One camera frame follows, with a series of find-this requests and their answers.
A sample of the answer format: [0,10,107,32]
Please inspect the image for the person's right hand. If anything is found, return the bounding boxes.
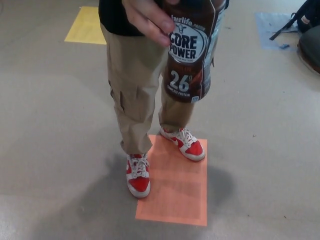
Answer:
[124,0,176,47]

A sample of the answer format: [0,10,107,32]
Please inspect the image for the brown Core Power shake bottle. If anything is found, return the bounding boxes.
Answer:
[161,0,230,105]

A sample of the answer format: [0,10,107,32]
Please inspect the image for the person's left red white sneaker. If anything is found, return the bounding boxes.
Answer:
[159,127,206,162]

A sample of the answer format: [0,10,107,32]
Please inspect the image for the person's red white sneaker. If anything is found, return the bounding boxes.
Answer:
[159,127,206,162]
[126,152,152,199]

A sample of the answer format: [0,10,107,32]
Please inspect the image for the person's right red white sneaker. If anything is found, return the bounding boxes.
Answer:
[126,152,152,199]

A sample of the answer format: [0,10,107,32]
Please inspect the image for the black shirt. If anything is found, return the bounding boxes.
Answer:
[98,0,151,37]

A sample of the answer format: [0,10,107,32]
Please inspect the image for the yellow floor marker sheet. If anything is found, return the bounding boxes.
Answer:
[64,6,108,46]

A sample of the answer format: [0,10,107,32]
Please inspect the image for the khaki cargo pants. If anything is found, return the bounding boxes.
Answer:
[99,22,224,154]

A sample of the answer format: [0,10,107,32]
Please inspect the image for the blue floor marker sheet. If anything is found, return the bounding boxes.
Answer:
[254,11,301,51]

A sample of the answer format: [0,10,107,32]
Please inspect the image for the black backpack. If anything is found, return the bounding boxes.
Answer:
[296,0,320,35]

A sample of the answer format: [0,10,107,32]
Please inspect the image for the grey round stool seat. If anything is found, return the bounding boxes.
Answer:
[296,31,320,75]

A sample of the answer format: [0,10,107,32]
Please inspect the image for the orange floor marker sheet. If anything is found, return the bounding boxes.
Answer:
[135,134,208,227]

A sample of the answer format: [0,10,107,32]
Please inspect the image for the black backpack strap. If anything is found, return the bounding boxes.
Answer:
[269,6,305,42]

